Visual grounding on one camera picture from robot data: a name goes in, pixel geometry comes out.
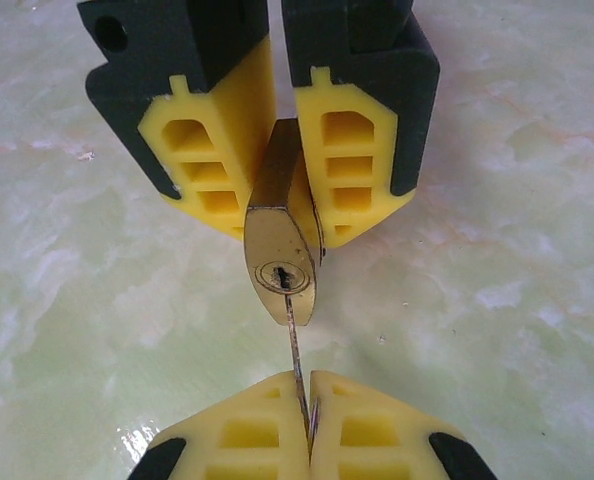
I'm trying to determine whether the brass padlock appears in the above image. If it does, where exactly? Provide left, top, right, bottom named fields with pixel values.
left=244, top=117, right=323, bottom=327

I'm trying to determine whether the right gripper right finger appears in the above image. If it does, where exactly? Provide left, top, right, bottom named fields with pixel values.
left=309, top=369, right=498, bottom=480

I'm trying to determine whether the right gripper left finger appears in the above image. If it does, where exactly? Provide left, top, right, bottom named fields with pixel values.
left=134, top=372, right=312, bottom=480

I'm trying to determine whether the small key with ring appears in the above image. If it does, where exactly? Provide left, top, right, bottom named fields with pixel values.
left=279, top=292, right=323, bottom=451

